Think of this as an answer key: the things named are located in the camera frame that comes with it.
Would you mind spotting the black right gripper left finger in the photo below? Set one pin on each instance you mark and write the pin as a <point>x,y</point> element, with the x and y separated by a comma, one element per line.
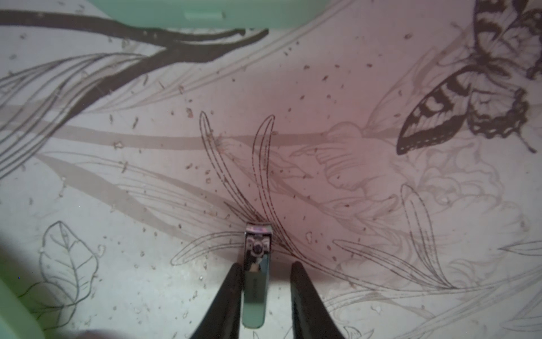
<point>222,319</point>

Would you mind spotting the green case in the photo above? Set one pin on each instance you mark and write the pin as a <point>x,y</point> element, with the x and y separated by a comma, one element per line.
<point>212,13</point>
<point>16,320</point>

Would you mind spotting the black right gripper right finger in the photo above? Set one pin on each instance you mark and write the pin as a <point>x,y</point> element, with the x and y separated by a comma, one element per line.
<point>310,318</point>

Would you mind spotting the green nail tool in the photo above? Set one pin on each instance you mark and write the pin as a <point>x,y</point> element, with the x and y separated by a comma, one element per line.
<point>256,268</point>

